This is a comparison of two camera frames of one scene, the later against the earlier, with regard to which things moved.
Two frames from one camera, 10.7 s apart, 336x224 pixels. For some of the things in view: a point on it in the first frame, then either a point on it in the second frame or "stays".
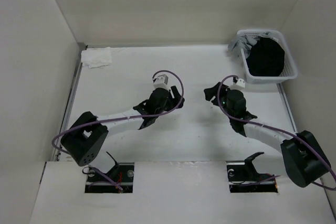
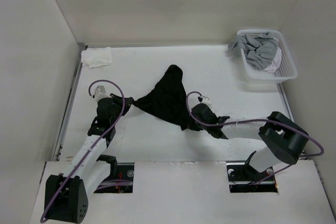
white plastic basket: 290,70 stays
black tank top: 266,57 -> 168,100
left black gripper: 176,96 -> 128,102
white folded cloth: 96,57 stays
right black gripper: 211,92 -> 192,126
